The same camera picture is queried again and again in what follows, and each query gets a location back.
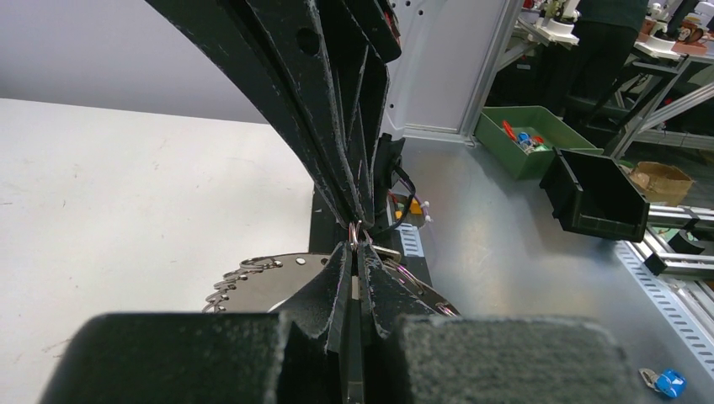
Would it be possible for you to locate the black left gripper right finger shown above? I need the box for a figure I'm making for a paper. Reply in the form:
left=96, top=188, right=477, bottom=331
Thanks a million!
left=356, top=243, right=642, bottom=403

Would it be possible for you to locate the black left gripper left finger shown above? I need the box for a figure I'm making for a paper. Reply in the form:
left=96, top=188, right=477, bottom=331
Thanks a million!
left=40, top=242, right=353, bottom=403

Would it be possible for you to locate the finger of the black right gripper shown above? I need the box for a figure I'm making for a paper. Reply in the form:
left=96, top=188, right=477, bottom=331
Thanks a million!
left=149, top=1, right=357, bottom=226
left=317, top=1, right=402, bottom=228

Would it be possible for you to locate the silver key with black tag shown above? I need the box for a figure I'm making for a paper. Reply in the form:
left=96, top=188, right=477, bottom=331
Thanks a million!
left=371, top=244, right=402, bottom=263

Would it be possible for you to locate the green storage bin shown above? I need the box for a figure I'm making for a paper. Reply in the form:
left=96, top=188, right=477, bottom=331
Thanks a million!
left=474, top=106, right=603, bottom=180

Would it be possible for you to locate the black storage bin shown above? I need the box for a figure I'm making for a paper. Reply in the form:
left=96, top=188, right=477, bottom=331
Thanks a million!
left=540, top=148, right=650, bottom=242

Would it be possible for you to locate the operator in black shirt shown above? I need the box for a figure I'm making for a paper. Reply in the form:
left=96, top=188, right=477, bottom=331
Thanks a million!
left=541, top=0, right=648, bottom=114

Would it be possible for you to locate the key with blue tag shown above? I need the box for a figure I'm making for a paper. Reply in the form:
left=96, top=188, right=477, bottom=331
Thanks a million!
left=638, top=368, right=687, bottom=399

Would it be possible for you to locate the cardboard box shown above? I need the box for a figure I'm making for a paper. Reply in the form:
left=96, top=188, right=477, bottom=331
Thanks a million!
left=628, top=162, right=695, bottom=207

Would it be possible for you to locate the white slotted cable duct right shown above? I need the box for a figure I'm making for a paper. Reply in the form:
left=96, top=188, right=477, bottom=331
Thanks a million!
left=397, top=223, right=424, bottom=258

